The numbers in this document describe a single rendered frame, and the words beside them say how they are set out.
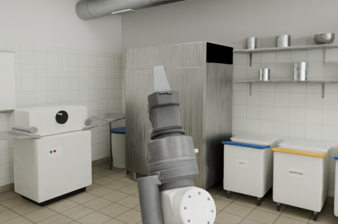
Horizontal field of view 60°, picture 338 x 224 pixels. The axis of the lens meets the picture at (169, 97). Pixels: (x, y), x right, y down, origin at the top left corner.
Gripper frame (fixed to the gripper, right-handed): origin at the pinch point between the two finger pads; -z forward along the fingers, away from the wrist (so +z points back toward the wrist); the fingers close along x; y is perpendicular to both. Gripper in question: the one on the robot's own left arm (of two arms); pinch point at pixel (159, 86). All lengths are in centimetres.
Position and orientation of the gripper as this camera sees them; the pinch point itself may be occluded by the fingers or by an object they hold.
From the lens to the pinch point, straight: 57.5
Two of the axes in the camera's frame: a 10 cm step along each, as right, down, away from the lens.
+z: 1.6, 9.4, -3.1
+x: 0.5, -3.3, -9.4
